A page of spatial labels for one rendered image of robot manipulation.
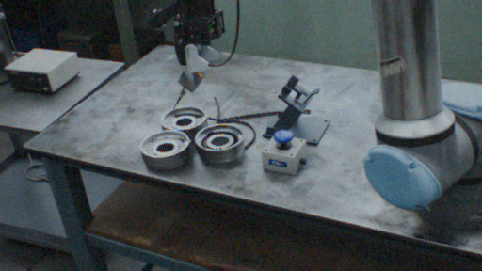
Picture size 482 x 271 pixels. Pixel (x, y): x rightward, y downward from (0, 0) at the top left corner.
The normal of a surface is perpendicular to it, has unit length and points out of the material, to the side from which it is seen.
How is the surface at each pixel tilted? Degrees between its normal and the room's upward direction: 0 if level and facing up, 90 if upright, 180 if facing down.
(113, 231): 0
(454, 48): 90
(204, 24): 90
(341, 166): 0
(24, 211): 0
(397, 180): 98
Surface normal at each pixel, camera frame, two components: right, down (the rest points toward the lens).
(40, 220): -0.09, -0.85
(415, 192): -0.70, 0.52
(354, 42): -0.44, 0.51
